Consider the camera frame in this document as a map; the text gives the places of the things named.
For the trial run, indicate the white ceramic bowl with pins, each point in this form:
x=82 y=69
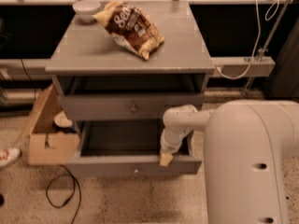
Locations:
x=85 y=9

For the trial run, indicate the white plate in box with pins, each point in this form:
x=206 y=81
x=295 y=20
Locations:
x=62 y=121

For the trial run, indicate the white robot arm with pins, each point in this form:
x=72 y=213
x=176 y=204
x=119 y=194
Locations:
x=245 y=143

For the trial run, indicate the grey top drawer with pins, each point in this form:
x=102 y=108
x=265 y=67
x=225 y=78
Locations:
x=124 y=106

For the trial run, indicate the grey drawer cabinet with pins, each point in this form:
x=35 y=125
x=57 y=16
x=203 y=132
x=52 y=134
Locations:
x=89 y=62

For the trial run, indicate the brown chip bag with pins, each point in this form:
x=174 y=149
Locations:
x=130 y=28

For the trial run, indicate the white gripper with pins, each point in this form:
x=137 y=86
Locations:
x=169 y=146

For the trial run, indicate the metal stand pole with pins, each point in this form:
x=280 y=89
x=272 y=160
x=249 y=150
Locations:
x=263 y=50

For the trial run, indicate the open cardboard box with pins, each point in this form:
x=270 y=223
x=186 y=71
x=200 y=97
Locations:
x=47 y=143

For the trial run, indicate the white and red shoe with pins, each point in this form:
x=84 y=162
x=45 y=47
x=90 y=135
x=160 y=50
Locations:
x=9 y=156

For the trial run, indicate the grey drawer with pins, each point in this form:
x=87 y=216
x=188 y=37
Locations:
x=124 y=106
x=128 y=148

